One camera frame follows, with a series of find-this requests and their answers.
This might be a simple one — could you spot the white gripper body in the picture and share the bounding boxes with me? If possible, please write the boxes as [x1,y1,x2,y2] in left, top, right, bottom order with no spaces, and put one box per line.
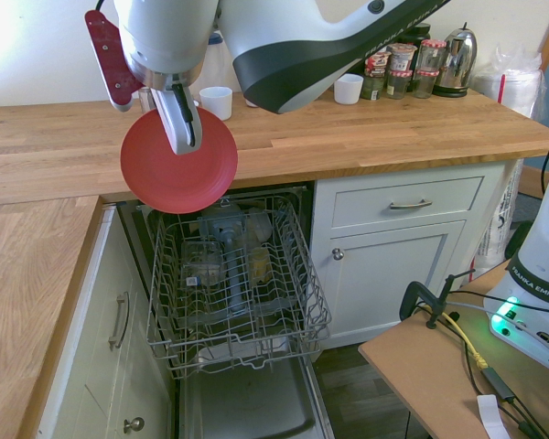
[148,84,206,155]

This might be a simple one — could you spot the clear glass food container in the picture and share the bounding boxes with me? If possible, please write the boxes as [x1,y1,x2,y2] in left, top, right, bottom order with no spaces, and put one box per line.
[180,240,223,287]

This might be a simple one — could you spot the small jar red gingham lid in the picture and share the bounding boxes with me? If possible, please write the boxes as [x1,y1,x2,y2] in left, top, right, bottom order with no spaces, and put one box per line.
[386,69,413,101]
[414,69,438,100]

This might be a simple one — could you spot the printed plastic bag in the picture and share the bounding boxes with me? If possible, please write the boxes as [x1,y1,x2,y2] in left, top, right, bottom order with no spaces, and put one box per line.
[473,159,525,275]

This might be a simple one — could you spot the glass jar green contents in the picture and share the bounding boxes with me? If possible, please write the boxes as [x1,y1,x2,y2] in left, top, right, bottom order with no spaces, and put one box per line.
[361,72,388,102]

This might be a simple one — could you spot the red plastic plate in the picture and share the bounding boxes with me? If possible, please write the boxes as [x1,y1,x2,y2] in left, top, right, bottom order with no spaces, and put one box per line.
[120,107,239,215]

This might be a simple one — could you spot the steel electric kettle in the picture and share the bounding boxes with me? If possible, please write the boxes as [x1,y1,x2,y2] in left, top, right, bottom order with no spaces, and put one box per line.
[432,22,479,98]

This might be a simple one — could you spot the grey cable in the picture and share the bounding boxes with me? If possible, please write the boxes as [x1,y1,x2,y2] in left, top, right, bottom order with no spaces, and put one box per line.
[420,299,549,316]

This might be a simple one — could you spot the grey wire dishwasher rack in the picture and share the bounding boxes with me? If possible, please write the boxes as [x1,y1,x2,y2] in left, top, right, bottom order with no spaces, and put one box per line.
[145,194,333,380]

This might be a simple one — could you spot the translucent plastic container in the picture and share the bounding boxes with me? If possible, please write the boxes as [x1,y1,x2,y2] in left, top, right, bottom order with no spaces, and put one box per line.
[240,208,275,243]

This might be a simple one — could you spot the red label yogurt pot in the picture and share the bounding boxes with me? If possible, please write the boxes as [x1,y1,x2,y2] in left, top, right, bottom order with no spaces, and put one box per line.
[364,50,391,77]

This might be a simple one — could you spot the black cable with adapter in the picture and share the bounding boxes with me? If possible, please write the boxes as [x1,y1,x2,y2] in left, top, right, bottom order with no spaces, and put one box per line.
[479,365,548,439]

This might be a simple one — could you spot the white ceramic bowl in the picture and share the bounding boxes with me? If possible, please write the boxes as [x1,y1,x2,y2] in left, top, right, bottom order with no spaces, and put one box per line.
[333,73,365,105]

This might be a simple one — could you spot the white mug with handle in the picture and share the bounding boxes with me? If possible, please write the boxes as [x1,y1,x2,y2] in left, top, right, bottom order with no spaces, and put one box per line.
[199,85,234,121]

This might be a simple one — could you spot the open steel dishwasher door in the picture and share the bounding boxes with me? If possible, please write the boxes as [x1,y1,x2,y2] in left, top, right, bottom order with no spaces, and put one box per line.
[178,351,333,439]

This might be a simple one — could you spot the clear pitcher spouted blue lid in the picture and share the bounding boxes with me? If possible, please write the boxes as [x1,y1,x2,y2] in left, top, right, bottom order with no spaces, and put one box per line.
[204,30,233,91]

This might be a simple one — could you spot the yellow plastic cup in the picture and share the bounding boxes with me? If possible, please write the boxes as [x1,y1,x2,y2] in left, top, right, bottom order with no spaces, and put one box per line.
[249,246,274,280]

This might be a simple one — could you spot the grey dishwasher spray tube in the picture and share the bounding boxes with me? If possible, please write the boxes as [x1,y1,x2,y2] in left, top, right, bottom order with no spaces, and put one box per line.
[196,214,253,319]

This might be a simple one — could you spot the yellow cable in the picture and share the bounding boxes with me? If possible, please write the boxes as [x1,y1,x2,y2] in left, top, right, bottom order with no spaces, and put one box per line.
[441,310,490,369]

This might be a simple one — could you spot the glass jar red gingham lid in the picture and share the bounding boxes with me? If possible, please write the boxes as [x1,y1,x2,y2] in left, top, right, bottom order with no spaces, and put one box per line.
[418,39,447,72]

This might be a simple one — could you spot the clear bag of white plates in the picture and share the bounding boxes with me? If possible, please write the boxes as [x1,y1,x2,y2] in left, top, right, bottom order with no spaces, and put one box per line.
[470,45,548,123]

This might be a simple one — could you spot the jar with black lid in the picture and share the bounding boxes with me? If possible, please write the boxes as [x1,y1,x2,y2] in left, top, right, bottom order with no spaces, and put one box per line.
[404,22,432,45]

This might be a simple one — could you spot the brown robot table board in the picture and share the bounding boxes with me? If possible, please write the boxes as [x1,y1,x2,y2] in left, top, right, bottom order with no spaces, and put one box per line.
[357,260,549,439]

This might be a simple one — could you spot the white yogurt pot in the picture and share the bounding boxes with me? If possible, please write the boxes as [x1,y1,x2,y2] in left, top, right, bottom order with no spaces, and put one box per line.
[388,43,417,72]

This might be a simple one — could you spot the white paper label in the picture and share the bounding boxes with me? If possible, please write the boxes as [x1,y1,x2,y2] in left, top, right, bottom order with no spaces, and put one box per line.
[477,393,509,439]

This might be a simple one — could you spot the black screw clamp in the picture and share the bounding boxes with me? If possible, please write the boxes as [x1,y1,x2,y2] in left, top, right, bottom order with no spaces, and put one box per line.
[400,268,477,330]

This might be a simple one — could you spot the steel drawer handle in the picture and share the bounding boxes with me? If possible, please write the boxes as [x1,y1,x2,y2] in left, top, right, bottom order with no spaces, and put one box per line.
[389,198,434,210]
[108,291,130,351]

